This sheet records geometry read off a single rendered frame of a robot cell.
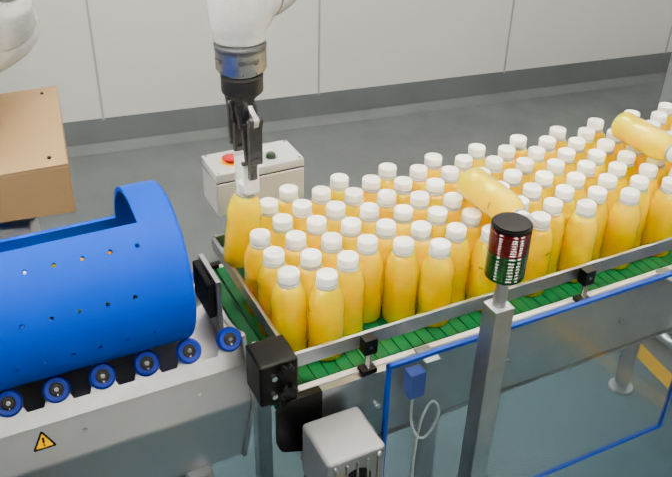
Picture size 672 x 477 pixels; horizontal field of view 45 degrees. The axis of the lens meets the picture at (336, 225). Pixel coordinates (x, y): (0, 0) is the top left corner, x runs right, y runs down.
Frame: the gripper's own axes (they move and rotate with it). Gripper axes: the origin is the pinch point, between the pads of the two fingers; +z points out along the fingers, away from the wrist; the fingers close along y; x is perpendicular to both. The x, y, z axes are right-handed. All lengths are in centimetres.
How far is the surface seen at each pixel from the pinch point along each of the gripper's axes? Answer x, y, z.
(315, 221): 11.1, 6.9, 9.7
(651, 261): 84, 27, 28
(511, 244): 25, 48, -6
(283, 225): 5.1, 5.0, 10.1
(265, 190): 9.2, -14.5, 13.4
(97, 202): 0, -206, 116
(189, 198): 39, -192, 116
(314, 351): 0.0, 30.2, 20.3
